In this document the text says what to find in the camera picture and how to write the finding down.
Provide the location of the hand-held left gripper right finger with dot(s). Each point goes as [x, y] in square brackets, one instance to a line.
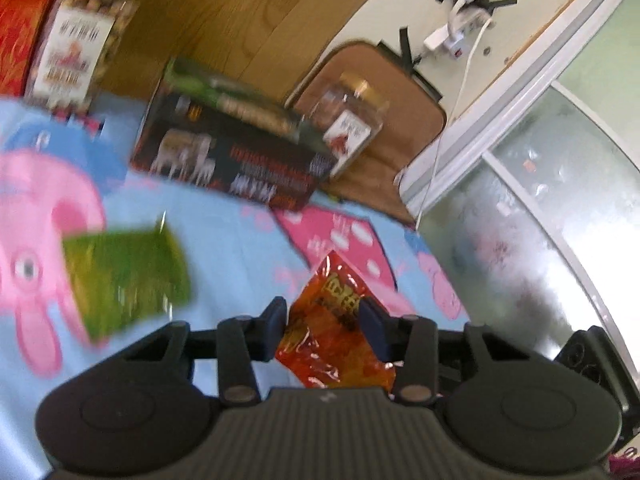
[372, 326]

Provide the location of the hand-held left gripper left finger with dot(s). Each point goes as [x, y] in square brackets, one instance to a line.
[274, 321]

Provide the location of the orange-red snack packet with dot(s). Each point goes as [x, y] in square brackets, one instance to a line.
[320, 345]

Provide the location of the printed cartoon blanket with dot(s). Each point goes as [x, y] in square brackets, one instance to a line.
[225, 260]

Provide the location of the dark green snack packet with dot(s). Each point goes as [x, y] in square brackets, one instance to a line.
[130, 280]

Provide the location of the black printed box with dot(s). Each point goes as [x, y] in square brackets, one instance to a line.
[225, 165]

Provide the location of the frosted glass door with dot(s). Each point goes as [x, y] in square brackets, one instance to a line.
[525, 210]

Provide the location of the brown cushion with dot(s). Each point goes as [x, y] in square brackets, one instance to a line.
[400, 130]

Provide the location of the pecan jar with gold lid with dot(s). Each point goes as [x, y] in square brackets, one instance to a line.
[350, 125]

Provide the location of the black device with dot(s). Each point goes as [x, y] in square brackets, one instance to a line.
[600, 365]

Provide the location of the bright green flat pouch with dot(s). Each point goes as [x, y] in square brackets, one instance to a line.
[225, 95]

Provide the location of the pink cloth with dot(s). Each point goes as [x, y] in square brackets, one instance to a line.
[625, 466]

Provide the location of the white power strip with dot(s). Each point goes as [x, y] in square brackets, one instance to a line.
[462, 35]

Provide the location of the wooden headboard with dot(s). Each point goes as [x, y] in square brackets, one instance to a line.
[250, 10]

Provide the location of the cashew jar with gold lid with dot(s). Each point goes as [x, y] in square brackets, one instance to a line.
[75, 45]

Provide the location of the red gift box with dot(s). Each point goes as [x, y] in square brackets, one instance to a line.
[20, 25]

